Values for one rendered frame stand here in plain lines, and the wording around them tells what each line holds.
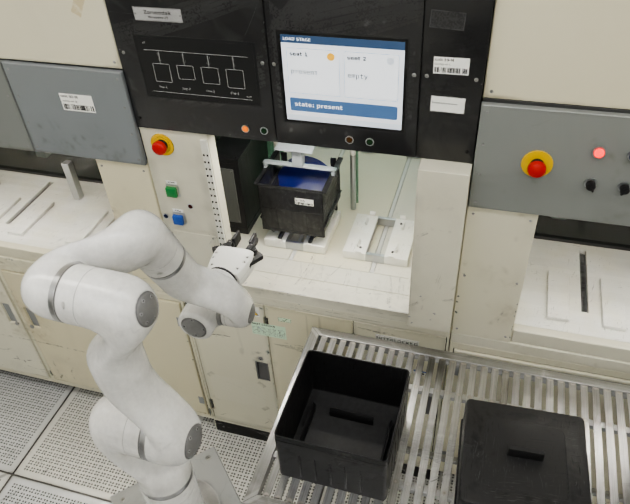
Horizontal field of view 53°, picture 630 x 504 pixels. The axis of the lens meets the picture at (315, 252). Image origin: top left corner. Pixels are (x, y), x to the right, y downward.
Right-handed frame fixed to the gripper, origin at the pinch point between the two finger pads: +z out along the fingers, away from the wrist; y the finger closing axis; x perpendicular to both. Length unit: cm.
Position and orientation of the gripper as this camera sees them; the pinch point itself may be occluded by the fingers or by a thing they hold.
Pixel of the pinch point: (244, 240)
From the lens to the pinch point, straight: 164.2
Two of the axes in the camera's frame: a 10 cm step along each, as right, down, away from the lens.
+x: -0.5, -7.6, -6.5
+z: 2.8, -6.3, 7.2
